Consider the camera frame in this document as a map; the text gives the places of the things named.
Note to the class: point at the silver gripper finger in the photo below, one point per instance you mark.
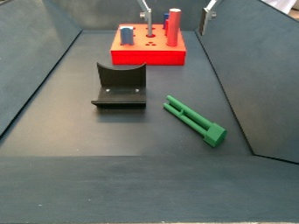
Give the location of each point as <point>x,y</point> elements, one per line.
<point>146,15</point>
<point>208,15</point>

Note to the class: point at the green three prong object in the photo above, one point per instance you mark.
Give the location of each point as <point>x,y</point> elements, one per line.
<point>210,130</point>

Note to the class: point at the red peg board block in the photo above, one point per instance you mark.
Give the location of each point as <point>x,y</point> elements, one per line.
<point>149,50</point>

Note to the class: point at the black curved fixture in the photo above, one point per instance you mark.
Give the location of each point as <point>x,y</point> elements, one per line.
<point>122,87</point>

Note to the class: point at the dark blue rounded peg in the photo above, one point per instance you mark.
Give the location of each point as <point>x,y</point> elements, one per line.
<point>166,15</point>

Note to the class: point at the tall red hexagonal peg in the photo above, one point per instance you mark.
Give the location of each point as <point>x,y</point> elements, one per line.
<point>174,25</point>

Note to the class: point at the light blue notched peg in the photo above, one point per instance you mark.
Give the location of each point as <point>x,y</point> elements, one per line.
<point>126,35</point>

